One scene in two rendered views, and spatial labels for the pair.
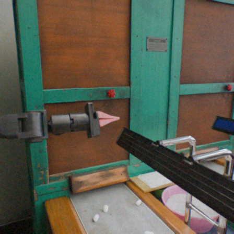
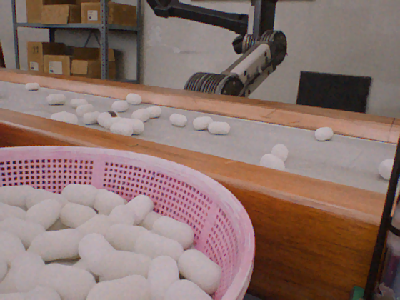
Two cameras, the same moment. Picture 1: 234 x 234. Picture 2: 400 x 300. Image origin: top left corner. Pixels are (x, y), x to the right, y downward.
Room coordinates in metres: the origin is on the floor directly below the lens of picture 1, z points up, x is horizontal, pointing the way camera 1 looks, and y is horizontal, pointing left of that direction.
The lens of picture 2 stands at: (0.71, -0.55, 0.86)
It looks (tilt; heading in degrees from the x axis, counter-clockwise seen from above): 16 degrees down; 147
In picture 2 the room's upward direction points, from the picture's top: 3 degrees clockwise
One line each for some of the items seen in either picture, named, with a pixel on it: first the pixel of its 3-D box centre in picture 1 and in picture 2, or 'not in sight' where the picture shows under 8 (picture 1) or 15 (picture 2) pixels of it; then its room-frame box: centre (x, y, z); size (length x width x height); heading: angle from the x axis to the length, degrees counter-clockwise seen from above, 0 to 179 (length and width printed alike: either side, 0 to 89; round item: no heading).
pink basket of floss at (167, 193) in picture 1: (190, 208); not in sight; (0.90, -0.34, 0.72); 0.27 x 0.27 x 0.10
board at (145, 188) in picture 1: (162, 178); not in sight; (1.10, -0.25, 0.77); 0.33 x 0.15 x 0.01; 116
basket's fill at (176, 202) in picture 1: (190, 210); not in sight; (0.90, -0.34, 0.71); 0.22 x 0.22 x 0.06
